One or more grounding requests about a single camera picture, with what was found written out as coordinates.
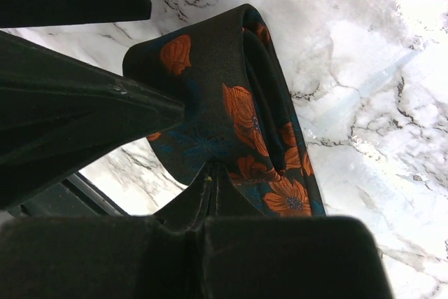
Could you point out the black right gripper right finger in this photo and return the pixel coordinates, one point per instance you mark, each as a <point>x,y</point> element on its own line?
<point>244,254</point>

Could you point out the dark orange-patterned necktie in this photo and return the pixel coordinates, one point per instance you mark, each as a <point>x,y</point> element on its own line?
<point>238,110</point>

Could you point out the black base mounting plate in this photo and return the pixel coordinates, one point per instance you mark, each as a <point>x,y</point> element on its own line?
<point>73,196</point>

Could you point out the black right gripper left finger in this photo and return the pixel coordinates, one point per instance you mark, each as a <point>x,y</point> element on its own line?
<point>109,256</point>

